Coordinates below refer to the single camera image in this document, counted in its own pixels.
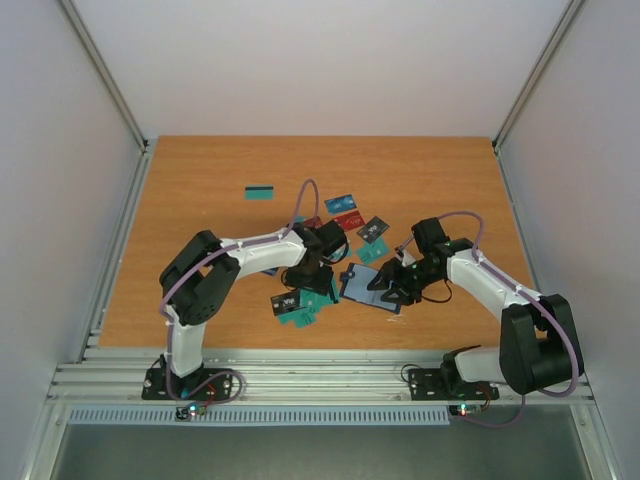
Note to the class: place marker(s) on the blue card top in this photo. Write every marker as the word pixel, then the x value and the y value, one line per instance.
pixel 340 204

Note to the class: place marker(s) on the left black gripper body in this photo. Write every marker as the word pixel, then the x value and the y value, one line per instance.
pixel 309 279

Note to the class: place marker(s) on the red VIP card right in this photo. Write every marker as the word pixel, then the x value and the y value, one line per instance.
pixel 351 220

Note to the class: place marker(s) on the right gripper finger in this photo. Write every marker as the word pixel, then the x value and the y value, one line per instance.
pixel 381 281
pixel 393 295

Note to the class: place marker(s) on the green card right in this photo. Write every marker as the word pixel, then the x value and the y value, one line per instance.
pixel 370 253

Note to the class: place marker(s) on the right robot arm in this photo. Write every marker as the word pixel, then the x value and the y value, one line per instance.
pixel 538 348

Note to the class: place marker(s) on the green VIP card bottom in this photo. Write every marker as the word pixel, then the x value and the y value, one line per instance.
pixel 299 318

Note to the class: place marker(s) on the black card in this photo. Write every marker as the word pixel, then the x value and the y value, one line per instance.
pixel 286 303
pixel 372 230

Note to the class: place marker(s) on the grey slotted cable duct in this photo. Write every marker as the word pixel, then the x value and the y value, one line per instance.
pixel 261 416

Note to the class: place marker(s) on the lone green card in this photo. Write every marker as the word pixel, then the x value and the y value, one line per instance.
pixel 259 192

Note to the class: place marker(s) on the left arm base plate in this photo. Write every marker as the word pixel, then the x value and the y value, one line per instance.
pixel 202 385

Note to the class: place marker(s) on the red VIP card left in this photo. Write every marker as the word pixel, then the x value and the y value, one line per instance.
pixel 314 222

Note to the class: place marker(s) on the navy blue card holder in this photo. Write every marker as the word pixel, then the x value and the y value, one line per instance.
pixel 354 287

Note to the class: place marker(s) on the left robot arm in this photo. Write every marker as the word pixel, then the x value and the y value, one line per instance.
pixel 197 282

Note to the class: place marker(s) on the green card with stripe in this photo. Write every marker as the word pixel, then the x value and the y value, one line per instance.
pixel 317 301

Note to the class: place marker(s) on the red vip card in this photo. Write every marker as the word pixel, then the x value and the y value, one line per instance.
pixel 351 220
pixel 314 222

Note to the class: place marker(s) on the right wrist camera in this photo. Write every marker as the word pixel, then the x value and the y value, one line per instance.
pixel 403 256

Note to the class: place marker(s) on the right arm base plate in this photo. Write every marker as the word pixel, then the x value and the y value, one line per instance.
pixel 435 384

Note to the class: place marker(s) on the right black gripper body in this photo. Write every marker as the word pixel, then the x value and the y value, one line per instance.
pixel 401 278

